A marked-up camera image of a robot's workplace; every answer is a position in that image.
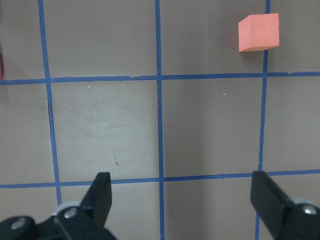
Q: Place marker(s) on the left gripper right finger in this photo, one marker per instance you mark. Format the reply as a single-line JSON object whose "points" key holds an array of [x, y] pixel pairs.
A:
{"points": [[285, 218]]}

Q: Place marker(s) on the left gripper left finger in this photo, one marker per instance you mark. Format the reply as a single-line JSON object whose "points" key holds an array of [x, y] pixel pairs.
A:
{"points": [[85, 221]]}

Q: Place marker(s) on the orange foam cube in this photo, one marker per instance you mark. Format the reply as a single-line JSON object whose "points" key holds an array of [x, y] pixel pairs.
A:
{"points": [[259, 32]]}

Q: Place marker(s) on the pink foam cube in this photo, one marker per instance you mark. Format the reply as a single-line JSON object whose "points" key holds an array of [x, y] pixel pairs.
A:
{"points": [[1, 68]]}

